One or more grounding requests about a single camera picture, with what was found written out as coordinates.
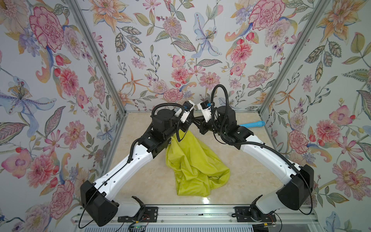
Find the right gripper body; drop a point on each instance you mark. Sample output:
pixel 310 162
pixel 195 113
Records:
pixel 207 127

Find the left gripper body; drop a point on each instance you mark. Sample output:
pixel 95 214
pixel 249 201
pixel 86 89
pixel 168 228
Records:
pixel 183 126

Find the lime green trousers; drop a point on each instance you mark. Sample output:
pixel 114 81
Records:
pixel 197 169

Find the black leather belt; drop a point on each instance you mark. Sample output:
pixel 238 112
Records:
pixel 178 137

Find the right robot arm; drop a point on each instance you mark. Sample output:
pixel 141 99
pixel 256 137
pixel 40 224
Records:
pixel 297 180

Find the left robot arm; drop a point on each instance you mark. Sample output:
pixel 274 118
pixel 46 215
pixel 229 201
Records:
pixel 167 120

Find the blue toy microphone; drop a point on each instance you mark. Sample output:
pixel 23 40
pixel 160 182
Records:
pixel 254 124

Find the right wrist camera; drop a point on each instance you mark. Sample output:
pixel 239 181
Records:
pixel 205 108

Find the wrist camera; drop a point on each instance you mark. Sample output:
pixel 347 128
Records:
pixel 205 108
pixel 188 106

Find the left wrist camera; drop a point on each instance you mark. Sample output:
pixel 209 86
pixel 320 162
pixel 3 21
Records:
pixel 188 106

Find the aluminium front rail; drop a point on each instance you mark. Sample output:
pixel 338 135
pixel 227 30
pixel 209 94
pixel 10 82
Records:
pixel 222 214

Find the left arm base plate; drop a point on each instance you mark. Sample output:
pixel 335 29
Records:
pixel 134 210

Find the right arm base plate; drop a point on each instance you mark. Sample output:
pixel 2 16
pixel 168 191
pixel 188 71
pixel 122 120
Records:
pixel 251 213

